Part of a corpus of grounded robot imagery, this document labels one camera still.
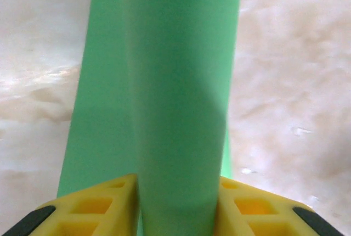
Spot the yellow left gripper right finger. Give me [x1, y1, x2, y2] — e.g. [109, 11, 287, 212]
[216, 175, 351, 236]

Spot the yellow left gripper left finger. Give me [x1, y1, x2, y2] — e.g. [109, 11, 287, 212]
[0, 173, 140, 236]

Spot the green square paper sheet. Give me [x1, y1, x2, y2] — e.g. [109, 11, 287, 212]
[56, 0, 245, 236]

